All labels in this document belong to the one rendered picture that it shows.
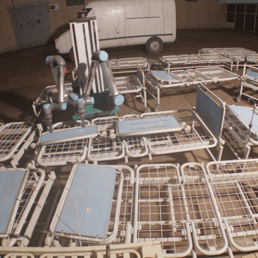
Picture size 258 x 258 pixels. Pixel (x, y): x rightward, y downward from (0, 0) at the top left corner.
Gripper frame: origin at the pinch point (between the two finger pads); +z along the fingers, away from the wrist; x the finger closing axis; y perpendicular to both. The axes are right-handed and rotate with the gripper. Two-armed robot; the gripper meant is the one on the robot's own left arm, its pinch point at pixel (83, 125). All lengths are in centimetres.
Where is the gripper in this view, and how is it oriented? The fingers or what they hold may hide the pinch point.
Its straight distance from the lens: 262.4
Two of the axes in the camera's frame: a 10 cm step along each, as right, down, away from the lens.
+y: 9.7, -1.6, 1.6
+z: 1.1, 9.4, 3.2
